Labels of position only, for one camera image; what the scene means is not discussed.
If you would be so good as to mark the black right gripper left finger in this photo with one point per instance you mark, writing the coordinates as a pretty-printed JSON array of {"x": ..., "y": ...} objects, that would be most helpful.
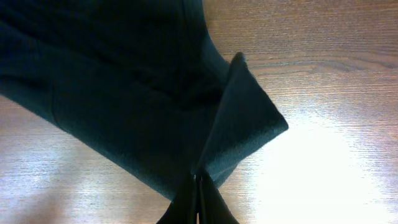
[{"x": 183, "y": 208}]

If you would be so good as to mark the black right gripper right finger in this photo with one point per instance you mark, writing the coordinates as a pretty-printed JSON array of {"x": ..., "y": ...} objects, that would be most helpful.
[{"x": 212, "y": 207}]

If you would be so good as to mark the dark green t-shirt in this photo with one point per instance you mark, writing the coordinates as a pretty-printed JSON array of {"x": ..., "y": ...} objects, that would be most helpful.
[{"x": 138, "y": 81}]

